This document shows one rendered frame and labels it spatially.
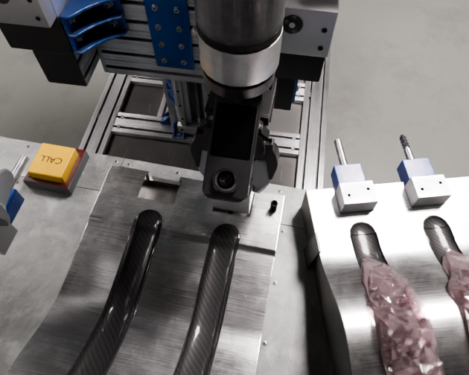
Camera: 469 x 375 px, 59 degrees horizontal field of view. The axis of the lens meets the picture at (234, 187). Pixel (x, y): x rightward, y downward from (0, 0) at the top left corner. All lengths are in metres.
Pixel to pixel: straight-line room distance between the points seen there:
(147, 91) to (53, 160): 0.98
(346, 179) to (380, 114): 1.32
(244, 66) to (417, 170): 0.40
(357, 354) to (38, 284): 0.46
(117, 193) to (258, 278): 0.23
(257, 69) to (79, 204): 0.44
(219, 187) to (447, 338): 0.33
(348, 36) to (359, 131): 0.60
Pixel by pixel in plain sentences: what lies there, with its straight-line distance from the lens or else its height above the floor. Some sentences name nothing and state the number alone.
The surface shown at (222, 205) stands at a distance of 0.57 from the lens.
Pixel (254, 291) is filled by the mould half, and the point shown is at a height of 0.88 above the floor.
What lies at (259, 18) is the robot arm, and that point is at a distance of 0.34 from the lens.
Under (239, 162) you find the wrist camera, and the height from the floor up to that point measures 1.07.
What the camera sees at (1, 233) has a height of 0.93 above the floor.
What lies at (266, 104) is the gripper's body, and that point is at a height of 1.06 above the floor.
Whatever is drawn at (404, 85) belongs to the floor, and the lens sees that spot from 2.11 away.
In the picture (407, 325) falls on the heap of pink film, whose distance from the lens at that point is 0.52.
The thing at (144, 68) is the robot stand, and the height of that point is 0.71.
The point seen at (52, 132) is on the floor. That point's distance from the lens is 1.95.
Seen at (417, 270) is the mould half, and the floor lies 0.87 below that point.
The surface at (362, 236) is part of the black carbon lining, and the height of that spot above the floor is 0.85.
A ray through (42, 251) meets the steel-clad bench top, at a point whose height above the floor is 0.80.
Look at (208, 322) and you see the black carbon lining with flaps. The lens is 0.54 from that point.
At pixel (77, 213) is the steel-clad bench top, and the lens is 0.72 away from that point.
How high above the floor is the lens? 1.40
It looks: 59 degrees down
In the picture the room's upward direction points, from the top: straight up
